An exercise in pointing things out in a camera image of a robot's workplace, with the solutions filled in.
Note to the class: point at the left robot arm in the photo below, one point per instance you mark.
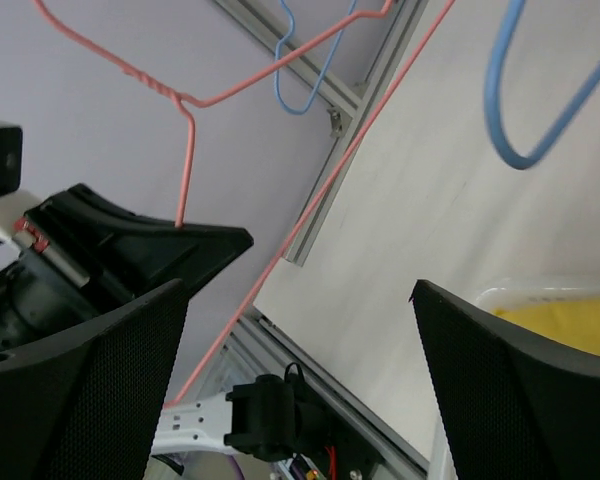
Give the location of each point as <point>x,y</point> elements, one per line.
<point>272,418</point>

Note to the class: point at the blue hanger of orange camouflage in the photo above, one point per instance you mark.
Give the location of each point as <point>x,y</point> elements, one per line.
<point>543,67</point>

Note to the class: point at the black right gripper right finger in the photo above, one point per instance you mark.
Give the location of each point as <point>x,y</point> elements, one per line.
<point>514,405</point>

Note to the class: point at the yellow trousers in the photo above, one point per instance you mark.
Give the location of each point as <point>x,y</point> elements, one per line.
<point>574,323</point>

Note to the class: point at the pink hanger of yellow camouflage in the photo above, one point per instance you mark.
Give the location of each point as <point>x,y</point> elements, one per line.
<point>391,223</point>

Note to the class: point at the white plastic basket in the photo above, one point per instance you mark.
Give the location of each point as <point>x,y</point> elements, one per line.
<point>510,293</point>

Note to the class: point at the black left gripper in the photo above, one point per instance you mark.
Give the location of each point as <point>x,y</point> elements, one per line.
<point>100,256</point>

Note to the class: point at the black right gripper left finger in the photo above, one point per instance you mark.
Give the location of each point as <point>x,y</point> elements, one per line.
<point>85,403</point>

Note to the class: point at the aluminium frame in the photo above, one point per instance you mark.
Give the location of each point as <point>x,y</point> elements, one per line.
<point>340,150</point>

